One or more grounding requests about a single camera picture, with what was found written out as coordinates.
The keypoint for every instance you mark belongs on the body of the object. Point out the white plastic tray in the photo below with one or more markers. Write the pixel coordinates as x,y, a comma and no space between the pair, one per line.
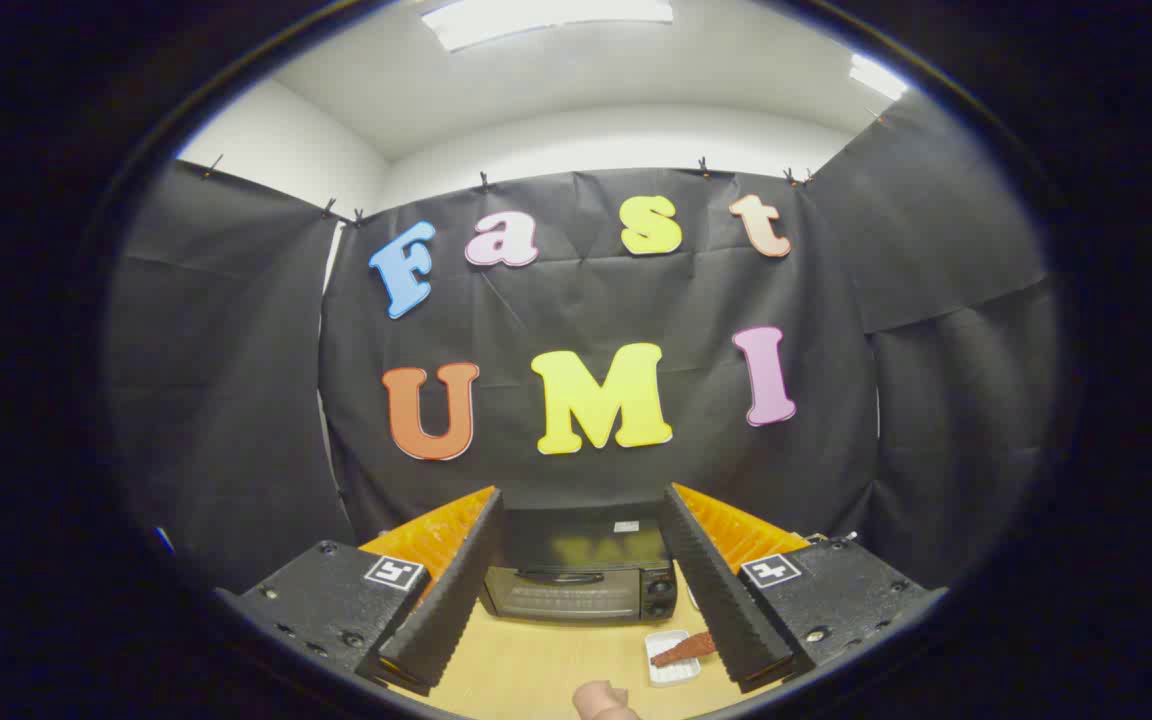
671,675

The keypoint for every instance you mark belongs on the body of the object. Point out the brown steak food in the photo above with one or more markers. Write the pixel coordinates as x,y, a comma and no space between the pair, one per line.
681,652

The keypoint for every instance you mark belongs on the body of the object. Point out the large ceiling light panel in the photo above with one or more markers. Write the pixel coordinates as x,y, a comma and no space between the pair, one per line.
546,20

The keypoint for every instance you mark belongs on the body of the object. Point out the black backdrop cloth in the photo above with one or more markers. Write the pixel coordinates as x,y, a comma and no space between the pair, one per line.
586,300

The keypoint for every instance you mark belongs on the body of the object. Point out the small ceiling light panel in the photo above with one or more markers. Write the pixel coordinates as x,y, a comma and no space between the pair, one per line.
876,77

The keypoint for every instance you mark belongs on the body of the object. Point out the black toaster oven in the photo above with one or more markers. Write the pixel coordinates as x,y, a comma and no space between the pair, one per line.
581,590

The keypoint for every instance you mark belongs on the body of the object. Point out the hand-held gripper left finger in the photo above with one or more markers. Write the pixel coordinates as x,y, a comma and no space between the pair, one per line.
456,590

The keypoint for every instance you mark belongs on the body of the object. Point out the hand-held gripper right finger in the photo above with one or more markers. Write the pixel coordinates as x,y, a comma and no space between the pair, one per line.
711,590

